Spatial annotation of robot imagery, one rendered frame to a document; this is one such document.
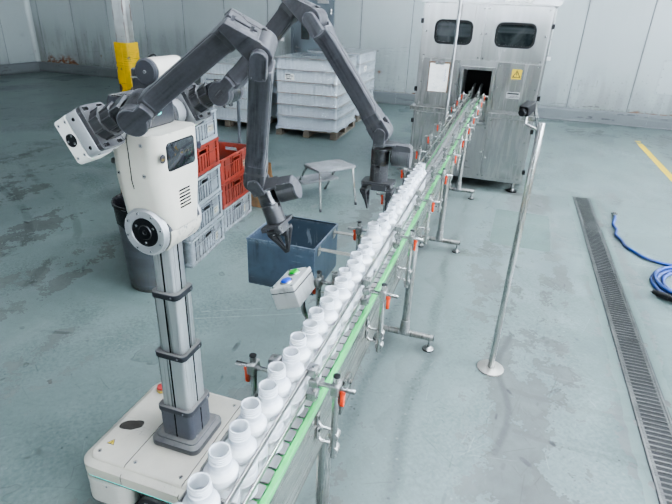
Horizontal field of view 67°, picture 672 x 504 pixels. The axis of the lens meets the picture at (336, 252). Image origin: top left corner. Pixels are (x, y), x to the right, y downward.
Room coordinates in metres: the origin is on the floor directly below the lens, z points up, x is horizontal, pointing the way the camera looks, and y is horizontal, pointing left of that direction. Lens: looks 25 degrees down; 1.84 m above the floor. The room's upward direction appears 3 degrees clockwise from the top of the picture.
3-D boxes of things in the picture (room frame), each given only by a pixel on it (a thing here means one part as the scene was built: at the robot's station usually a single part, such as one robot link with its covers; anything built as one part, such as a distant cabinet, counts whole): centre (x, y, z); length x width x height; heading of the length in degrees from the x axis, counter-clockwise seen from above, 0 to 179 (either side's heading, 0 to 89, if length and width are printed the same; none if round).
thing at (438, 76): (5.95, -1.05, 1.22); 0.23 x 0.03 x 0.32; 73
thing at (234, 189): (4.50, 1.12, 0.33); 0.61 x 0.41 x 0.22; 166
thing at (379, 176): (1.58, -0.13, 1.37); 0.10 x 0.07 x 0.07; 73
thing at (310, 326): (1.02, 0.05, 1.08); 0.06 x 0.06 x 0.17
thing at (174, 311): (1.56, 0.57, 0.74); 0.11 x 0.11 x 0.40; 73
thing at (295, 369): (0.91, 0.09, 1.08); 0.06 x 0.06 x 0.17
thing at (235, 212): (4.50, 1.12, 0.11); 0.61 x 0.41 x 0.22; 166
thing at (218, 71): (9.14, 1.71, 0.50); 1.23 x 1.05 x 1.00; 161
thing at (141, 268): (3.25, 1.29, 0.32); 0.45 x 0.45 x 0.64
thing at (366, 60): (10.18, 0.03, 0.59); 1.25 x 1.03 x 1.17; 164
